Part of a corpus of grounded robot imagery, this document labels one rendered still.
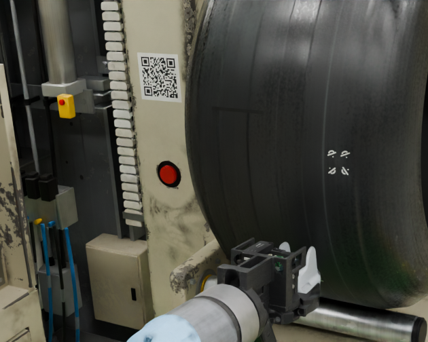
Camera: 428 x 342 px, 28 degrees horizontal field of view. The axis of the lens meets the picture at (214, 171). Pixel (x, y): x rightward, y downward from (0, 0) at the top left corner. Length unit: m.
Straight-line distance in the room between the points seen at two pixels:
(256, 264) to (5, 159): 0.53
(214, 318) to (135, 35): 0.61
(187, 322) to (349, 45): 0.37
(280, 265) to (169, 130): 0.44
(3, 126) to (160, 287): 0.39
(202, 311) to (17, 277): 0.63
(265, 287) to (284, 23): 0.31
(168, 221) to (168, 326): 0.61
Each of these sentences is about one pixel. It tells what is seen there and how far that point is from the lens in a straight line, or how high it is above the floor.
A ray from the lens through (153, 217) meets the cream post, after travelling 1.42.
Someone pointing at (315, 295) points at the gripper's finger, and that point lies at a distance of 1.02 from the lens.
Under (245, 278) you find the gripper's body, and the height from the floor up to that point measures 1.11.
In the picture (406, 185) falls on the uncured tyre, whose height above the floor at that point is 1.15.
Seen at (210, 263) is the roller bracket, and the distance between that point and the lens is 1.34.
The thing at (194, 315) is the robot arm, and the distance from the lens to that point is 0.83.
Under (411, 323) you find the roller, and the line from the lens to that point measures 1.20.
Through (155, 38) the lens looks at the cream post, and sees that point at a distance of 1.31.
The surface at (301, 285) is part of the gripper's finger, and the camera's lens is 1.02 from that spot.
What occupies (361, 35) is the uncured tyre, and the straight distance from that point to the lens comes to 0.98.
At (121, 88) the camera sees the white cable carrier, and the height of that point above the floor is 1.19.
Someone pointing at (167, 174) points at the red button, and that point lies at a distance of 1.36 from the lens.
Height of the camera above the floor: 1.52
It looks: 19 degrees down
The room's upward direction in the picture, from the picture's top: 4 degrees counter-clockwise
